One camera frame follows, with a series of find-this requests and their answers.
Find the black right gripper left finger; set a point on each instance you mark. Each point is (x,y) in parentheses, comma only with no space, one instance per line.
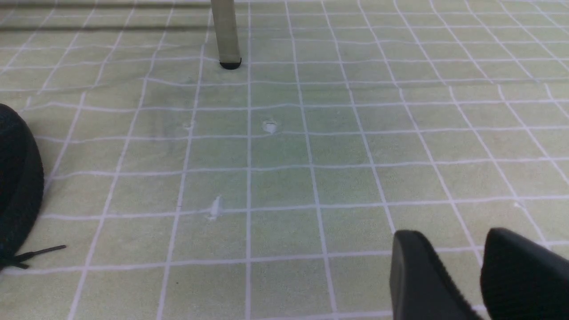
(420,285)

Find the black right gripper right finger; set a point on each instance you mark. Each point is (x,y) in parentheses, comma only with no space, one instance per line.
(521,280)

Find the silver metal shoe rack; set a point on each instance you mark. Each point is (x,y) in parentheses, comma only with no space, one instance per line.
(224,20)

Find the green checkered cloth mat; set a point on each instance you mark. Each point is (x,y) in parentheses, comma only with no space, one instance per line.
(184,191)

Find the black mesh sneaker right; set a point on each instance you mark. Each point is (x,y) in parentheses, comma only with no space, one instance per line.
(21,188)

